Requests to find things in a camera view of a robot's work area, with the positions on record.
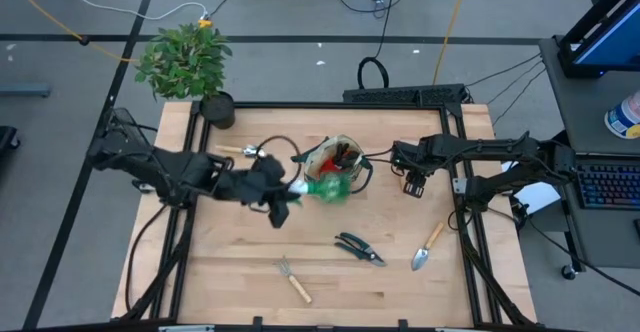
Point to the green pruning shears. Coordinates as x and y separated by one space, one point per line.
357 248

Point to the white blue wipes container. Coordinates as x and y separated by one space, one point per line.
625 119

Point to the green potted plant black pot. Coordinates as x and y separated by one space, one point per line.
185 62

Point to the white paper sheet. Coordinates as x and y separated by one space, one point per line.
542 197

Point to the beige green gardening bag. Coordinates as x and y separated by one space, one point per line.
314 164

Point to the black laptop keyboard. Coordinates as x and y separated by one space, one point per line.
607 184

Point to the grey desk cart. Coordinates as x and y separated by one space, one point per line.
580 107

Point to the black power strip box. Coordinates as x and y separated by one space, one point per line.
400 94

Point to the grey metal base bar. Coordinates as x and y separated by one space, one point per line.
25 91

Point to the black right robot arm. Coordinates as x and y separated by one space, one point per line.
500 149

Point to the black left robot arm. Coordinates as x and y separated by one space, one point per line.
185 172

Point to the black caster foot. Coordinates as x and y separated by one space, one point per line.
7 137

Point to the black computer monitor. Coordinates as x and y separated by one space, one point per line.
615 42

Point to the red black gardening gloves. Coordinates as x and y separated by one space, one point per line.
332 166

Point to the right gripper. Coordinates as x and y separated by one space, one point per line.
412 159

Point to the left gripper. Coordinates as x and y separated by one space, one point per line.
267 187

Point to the green spray bottle white head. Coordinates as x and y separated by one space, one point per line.
330 189

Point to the black aluminium table frame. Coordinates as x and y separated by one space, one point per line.
325 105

